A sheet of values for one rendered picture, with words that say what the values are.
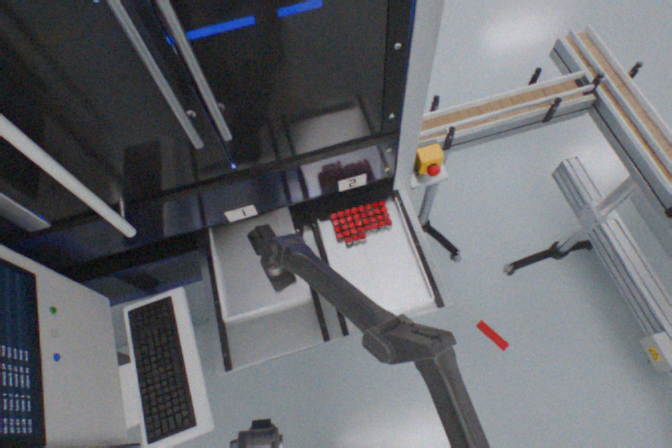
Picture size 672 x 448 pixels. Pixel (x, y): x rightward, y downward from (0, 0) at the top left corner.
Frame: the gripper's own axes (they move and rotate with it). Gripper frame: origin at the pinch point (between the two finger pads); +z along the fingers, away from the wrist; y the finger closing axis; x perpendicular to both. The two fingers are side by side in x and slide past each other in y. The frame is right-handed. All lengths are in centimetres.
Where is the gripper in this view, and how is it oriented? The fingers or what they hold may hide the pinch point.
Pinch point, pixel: (283, 279)
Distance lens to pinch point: 131.2
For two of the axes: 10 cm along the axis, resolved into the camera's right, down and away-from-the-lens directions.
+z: 0.6, 3.8, 9.2
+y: -4.9, -7.9, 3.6
